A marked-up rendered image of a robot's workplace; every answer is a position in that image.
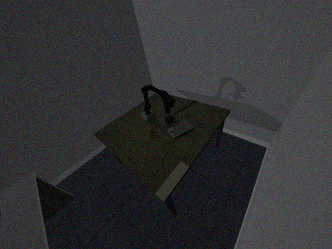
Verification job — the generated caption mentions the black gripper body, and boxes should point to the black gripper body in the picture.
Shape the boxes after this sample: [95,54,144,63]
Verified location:
[164,103,171,114]

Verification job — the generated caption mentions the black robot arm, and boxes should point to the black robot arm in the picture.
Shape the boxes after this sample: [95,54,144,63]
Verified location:
[141,85,175,115]

